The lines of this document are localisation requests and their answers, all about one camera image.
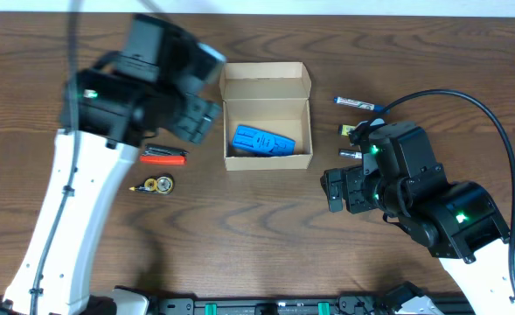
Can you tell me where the cardboard box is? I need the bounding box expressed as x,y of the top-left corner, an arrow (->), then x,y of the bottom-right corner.
219,62 -> 313,171

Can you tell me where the yellow highlighter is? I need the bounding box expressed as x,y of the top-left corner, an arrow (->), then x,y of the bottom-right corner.
338,124 -> 356,137

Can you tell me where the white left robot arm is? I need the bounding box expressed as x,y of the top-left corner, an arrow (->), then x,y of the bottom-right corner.
0,14 -> 226,314

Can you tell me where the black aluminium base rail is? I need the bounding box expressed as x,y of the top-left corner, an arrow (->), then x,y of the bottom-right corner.
147,293 -> 477,315

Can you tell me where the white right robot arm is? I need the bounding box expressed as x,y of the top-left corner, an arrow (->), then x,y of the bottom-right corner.
321,122 -> 515,314

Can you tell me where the black whiteboard marker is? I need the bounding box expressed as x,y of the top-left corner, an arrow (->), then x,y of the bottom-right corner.
338,149 -> 363,159

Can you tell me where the correction tape dispenser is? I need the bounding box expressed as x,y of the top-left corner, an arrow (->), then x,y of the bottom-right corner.
129,174 -> 175,195

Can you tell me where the blue whiteboard marker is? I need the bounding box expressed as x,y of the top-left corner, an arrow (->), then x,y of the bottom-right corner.
333,96 -> 385,113

